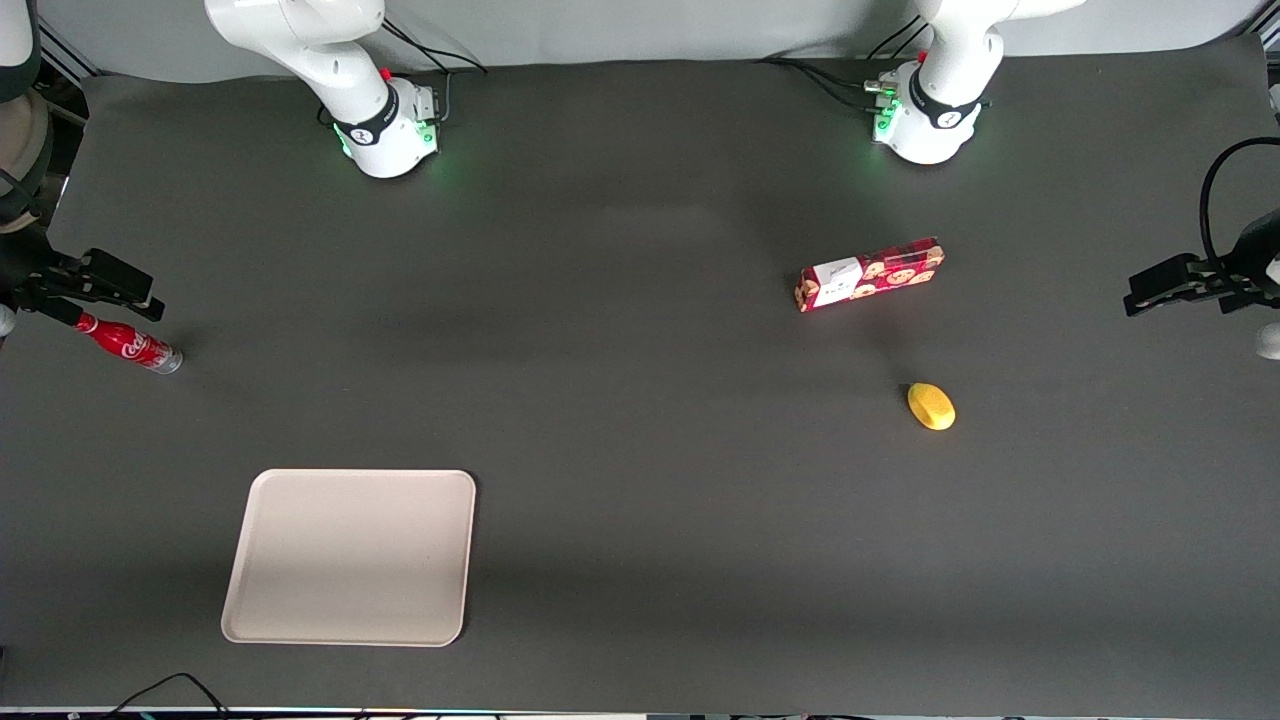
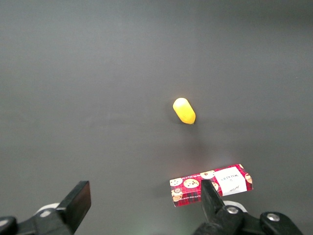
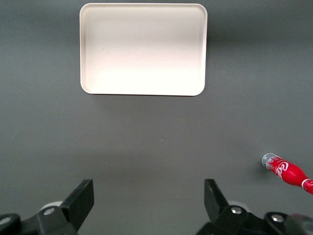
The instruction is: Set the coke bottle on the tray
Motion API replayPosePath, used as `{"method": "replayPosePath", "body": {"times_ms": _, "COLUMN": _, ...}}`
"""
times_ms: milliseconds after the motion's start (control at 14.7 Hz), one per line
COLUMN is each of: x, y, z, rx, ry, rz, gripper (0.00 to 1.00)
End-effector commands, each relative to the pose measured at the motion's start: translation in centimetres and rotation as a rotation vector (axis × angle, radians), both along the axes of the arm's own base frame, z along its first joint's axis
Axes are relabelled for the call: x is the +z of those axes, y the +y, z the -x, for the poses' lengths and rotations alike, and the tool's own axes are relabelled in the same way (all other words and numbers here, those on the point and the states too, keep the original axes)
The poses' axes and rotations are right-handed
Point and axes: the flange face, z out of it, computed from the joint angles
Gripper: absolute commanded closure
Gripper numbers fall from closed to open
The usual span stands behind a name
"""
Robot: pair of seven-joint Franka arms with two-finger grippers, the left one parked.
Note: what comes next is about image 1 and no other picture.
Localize red cookie box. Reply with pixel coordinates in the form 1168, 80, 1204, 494
794, 236, 946, 314

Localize beige plastic tray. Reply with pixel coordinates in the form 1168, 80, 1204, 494
221, 469, 478, 648

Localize yellow lemon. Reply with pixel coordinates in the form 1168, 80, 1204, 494
907, 382, 957, 432

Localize black cable at table edge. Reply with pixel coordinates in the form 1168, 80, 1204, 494
100, 672, 233, 720

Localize aluminium frame rail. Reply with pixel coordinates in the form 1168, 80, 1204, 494
36, 22, 103, 83

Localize black right arm base cables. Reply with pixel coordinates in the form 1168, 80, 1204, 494
318, 18, 489, 129

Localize black arm base cables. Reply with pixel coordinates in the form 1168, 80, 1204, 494
758, 14, 933, 113
318, 18, 489, 129

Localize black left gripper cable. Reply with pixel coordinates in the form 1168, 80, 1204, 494
1199, 137, 1280, 269

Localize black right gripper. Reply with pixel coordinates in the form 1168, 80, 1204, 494
0, 228, 167, 329

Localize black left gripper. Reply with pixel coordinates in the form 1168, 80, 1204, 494
1123, 208, 1280, 319

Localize red cola can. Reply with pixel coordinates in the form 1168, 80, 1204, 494
76, 312, 185, 376

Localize black left arm base cables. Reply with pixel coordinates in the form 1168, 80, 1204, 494
758, 14, 933, 113

